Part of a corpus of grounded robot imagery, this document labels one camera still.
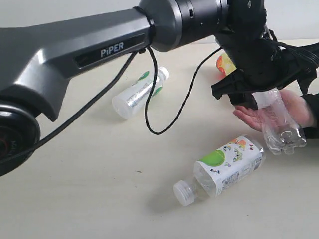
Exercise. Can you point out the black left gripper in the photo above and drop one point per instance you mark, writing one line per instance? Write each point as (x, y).
(263, 64)

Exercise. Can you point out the clear red-cap bottle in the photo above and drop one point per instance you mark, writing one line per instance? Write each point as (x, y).
(282, 134)

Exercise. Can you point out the yellow label red-cap bottle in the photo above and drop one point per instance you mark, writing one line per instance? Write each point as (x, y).
(225, 65)

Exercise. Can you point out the butterfly label clear bottle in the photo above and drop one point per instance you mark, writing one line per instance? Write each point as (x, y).
(219, 170)

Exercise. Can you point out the white green label bottle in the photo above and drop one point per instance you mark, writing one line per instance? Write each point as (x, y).
(128, 102)

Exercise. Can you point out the black sleeved forearm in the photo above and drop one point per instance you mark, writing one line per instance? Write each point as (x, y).
(312, 127)

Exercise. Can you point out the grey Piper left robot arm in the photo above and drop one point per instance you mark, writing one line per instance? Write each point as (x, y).
(37, 62)

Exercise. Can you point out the open human hand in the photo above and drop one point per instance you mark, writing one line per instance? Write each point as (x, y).
(294, 103)

